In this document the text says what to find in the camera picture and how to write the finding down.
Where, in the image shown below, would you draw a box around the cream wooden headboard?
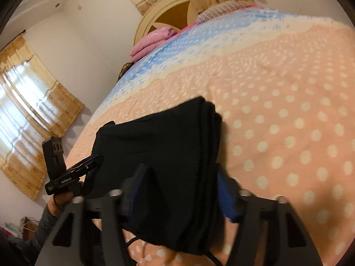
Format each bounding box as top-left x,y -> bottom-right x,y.
134,0 -> 200,45

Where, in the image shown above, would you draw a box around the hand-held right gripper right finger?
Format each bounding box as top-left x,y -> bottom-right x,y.
216,169 -> 323,266

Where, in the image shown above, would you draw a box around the person's left forearm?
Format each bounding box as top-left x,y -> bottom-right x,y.
17,205 -> 62,266

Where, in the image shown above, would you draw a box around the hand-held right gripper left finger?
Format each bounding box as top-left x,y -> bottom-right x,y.
35,163 -> 152,266

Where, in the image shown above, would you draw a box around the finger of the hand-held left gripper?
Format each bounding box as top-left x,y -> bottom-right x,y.
83,166 -> 101,196
67,155 -> 104,176

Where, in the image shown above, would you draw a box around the pink folded quilt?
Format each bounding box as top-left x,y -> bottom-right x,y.
130,27 -> 178,59

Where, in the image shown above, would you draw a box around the dark clutter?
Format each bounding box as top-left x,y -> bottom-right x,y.
0,215 -> 39,246

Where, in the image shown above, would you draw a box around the black pants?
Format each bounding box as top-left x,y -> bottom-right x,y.
82,96 -> 224,256

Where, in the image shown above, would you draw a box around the pink and blue dotted bedspread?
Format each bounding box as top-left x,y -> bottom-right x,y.
65,6 -> 355,266

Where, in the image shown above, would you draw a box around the brown patterned bag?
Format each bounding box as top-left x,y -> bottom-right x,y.
116,62 -> 134,82

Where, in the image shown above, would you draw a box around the striped pillow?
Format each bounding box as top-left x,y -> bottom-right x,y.
195,0 -> 257,24

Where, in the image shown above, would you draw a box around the person's left hand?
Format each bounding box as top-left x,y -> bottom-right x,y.
46,191 -> 76,217

